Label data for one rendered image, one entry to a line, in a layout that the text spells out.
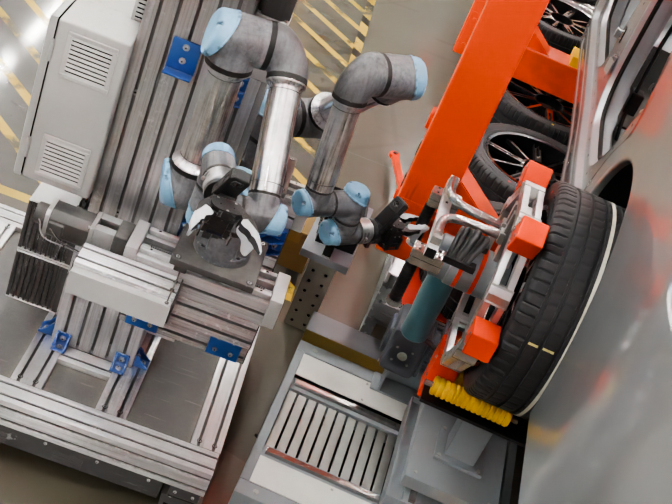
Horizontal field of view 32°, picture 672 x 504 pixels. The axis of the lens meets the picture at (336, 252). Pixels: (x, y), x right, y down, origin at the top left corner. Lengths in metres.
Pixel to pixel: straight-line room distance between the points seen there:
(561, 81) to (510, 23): 2.14
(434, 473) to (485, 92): 1.16
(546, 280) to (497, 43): 0.81
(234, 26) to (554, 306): 1.08
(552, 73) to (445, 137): 2.01
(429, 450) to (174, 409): 0.80
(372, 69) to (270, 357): 1.41
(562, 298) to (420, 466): 0.82
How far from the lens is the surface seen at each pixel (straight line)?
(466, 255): 3.07
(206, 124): 2.76
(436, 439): 3.71
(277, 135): 2.64
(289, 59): 2.67
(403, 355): 3.79
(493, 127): 5.06
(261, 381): 3.96
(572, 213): 3.13
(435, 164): 3.67
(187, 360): 3.60
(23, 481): 3.41
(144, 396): 3.44
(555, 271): 3.03
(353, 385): 3.98
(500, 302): 3.05
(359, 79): 2.99
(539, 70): 5.58
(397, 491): 3.59
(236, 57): 2.66
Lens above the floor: 2.51
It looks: 32 degrees down
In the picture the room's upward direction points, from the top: 24 degrees clockwise
